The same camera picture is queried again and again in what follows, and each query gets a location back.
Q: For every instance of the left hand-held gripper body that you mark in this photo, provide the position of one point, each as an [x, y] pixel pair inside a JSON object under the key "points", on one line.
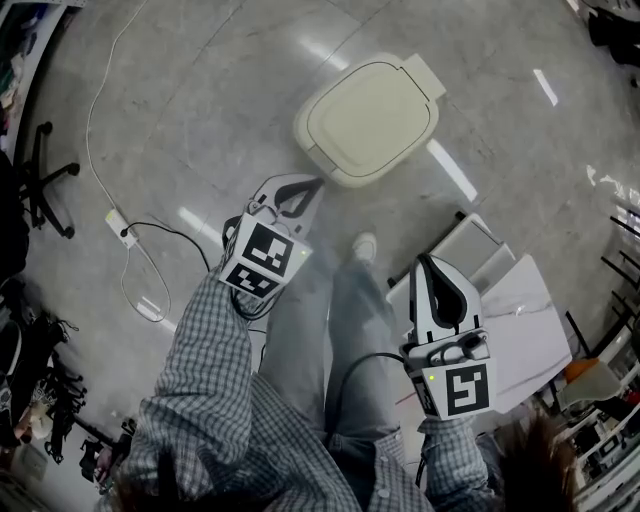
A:
{"points": [[270, 250]]}

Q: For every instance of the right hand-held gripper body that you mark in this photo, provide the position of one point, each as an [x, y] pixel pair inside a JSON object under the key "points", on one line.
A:
{"points": [[465, 392]]}

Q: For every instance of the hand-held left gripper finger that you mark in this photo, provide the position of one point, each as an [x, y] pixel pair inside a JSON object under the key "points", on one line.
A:
{"points": [[305, 217], [267, 192]]}

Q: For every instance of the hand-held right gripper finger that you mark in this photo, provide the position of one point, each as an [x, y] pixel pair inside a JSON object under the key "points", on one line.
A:
{"points": [[421, 310], [470, 312]]}

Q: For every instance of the cream lidded trash bin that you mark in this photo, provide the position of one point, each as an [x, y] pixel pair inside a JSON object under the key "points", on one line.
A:
{"points": [[370, 120]]}

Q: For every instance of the white marble table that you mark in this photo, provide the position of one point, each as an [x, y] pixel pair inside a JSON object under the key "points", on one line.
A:
{"points": [[525, 320]]}

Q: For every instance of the person's right white shoe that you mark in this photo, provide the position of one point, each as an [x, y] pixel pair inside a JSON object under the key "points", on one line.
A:
{"points": [[364, 247]]}

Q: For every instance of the person's blue jeans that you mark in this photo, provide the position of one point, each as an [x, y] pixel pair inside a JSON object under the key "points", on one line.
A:
{"points": [[300, 350]]}

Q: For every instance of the orange item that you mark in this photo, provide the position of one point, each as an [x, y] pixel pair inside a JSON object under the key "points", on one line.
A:
{"points": [[582, 369]]}

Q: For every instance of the white power strip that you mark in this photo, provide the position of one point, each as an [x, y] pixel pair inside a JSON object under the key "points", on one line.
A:
{"points": [[120, 229]]}

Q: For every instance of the person's plaid shirt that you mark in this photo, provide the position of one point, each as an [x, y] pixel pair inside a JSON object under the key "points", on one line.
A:
{"points": [[210, 400]]}

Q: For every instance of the black office chair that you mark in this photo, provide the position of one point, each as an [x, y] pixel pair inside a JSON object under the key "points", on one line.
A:
{"points": [[37, 185]]}

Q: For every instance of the white metal shelving unit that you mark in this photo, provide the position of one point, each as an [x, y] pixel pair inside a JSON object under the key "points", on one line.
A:
{"points": [[30, 75]]}

